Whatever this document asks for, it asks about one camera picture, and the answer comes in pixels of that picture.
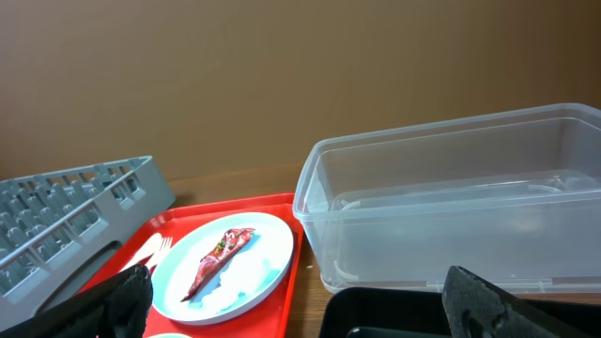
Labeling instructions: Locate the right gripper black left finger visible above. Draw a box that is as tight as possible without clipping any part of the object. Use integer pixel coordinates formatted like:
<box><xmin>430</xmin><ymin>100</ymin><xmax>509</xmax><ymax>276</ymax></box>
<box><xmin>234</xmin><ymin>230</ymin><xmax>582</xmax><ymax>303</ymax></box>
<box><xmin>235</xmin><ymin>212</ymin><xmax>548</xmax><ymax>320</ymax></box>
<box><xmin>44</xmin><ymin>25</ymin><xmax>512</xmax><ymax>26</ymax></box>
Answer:
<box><xmin>1</xmin><ymin>265</ymin><xmax>153</xmax><ymax>338</ymax></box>

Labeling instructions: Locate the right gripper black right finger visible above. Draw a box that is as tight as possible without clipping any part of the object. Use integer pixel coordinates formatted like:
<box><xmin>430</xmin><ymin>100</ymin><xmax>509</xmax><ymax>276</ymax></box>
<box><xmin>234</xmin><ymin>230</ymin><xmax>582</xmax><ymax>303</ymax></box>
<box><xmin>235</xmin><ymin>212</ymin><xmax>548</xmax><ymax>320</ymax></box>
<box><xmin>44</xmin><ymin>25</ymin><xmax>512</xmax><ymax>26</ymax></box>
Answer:
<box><xmin>442</xmin><ymin>266</ymin><xmax>593</xmax><ymax>338</ymax></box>

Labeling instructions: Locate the light blue bowl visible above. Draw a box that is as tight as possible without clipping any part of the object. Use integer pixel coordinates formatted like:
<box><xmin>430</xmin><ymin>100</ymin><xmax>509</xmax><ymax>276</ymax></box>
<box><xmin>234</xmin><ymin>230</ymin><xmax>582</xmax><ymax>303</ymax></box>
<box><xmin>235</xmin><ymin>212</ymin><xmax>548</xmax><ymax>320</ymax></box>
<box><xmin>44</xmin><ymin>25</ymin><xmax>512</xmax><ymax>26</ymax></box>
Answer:
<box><xmin>147</xmin><ymin>332</ymin><xmax>192</xmax><ymax>338</ymax></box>

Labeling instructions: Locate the white plastic spoon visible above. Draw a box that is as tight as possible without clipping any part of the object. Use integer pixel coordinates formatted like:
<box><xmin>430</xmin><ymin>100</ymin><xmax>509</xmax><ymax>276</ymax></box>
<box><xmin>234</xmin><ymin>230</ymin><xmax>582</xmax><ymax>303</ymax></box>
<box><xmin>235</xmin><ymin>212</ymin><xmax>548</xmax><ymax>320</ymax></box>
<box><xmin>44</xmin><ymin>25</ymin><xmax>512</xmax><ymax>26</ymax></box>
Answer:
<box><xmin>121</xmin><ymin>233</ymin><xmax>162</xmax><ymax>270</ymax></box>

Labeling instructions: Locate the white plastic fork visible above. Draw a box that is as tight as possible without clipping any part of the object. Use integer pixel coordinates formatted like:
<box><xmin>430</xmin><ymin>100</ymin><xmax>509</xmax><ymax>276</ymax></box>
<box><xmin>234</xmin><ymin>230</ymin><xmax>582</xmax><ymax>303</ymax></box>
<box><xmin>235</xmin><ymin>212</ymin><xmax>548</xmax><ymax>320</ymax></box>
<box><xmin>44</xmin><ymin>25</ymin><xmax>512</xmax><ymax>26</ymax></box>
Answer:
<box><xmin>146</xmin><ymin>237</ymin><xmax>173</xmax><ymax>271</ymax></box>

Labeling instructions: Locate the red snack wrapper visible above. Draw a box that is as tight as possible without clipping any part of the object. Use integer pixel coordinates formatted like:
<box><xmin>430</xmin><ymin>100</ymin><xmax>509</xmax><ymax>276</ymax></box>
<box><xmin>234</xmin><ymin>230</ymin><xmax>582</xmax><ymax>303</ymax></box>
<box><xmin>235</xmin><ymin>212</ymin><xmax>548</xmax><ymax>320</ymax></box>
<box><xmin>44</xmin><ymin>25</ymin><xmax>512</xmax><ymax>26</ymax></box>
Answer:
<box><xmin>181</xmin><ymin>228</ymin><xmax>255</xmax><ymax>302</ymax></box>

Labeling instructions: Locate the light blue plate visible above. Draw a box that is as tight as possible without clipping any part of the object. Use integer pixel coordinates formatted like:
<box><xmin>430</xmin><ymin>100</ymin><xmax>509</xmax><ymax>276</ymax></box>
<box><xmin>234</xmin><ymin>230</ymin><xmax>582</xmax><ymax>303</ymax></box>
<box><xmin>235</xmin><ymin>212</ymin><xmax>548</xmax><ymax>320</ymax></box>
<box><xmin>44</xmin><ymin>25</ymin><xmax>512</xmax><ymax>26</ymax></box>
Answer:
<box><xmin>152</xmin><ymin>212</ymin><xmax>294</xmax><ymax>326</ymax></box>

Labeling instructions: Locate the white napkin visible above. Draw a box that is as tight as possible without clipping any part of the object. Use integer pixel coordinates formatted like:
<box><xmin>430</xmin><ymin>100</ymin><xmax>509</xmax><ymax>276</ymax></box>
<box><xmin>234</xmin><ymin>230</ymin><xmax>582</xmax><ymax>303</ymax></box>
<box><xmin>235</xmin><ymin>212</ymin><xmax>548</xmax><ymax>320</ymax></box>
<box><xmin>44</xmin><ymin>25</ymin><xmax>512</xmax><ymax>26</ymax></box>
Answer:
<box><xmin>201</xmin><ymin>253</ymin><xmax>271</xmax><ymax>314</ymax></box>

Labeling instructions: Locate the grey dishwasher rack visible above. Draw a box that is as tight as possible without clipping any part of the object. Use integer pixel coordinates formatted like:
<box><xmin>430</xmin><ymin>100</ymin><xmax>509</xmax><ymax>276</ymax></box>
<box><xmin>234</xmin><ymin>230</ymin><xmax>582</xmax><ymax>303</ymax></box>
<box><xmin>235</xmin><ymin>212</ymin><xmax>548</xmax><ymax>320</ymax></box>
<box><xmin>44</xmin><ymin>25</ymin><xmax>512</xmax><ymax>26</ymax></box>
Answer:
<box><xmin>1</xmin><ymin>156</ymin><xmax>176</xmax><ymax>329</ymax></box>

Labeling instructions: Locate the red plastic tray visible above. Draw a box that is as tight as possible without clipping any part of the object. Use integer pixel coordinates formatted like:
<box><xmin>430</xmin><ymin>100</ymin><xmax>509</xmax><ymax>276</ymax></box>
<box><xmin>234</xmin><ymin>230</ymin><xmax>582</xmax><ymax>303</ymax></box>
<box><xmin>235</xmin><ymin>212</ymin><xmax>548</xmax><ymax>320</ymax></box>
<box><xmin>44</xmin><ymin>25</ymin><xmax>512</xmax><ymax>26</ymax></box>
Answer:
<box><xmin>81</xmin><ymin>193</ymin><xmax>303</xmax><ymax>338</ymax></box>

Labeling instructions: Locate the black plastic tray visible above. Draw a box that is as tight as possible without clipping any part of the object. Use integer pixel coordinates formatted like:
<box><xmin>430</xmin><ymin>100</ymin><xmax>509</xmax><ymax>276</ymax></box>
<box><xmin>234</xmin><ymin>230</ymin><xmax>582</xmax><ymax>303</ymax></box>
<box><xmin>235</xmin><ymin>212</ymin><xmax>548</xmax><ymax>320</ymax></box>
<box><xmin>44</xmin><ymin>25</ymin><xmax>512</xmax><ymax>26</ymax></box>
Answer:
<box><xmin>319</xmin><ymin>287</ymin><xmax>600</xmax><ymax>338</ymax></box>

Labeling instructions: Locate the clear plastic bin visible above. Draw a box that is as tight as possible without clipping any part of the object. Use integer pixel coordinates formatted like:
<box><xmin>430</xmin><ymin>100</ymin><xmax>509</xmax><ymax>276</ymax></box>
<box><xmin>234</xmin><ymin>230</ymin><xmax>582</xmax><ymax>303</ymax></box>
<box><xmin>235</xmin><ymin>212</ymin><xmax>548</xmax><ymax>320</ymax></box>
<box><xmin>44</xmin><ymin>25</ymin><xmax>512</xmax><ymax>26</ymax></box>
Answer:
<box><xmin>292</xmin><ymin>103</ymin><xmax>600</xmax><ymax>294</ymax></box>

